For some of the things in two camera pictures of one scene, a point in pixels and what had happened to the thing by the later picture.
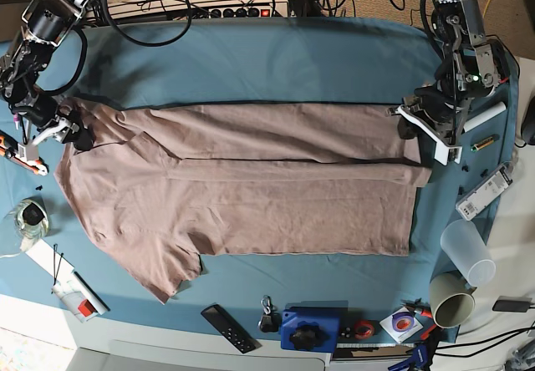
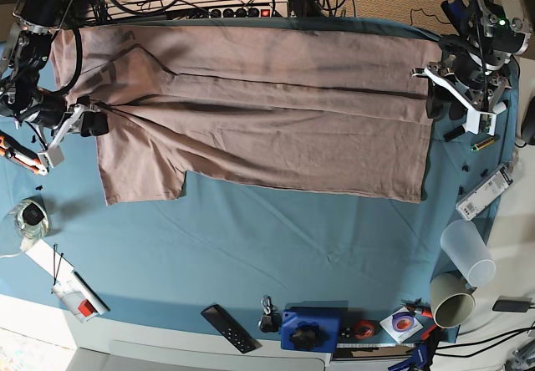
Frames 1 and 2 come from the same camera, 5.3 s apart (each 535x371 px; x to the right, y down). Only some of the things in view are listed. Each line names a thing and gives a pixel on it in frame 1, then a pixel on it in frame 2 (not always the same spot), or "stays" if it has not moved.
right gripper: (439, 117) to (480, 82)
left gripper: (41, 110) stays
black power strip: (276, 12) stays
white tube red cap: (79, 307) stays
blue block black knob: (310, 328) stays
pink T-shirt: (162, 186) to (333, 109)
